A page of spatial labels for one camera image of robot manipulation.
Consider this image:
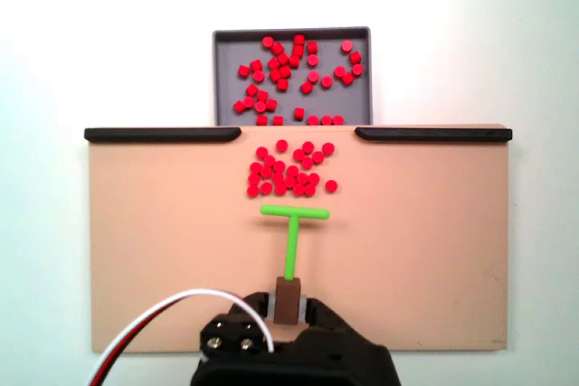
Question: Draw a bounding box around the black board edge rail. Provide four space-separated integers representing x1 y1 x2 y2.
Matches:
355 126 514 143
83 127 242 143

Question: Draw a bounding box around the green T-shaped pusher tool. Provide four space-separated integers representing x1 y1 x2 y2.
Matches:
259 203 331 325

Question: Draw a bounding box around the beige flat board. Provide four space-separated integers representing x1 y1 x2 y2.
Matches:
85 122 514 354

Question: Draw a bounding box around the red black white servo cable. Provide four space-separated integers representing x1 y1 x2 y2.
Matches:
88 288 275 386

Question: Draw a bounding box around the grey rectangular tray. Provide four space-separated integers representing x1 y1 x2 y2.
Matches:
212 26 374 127

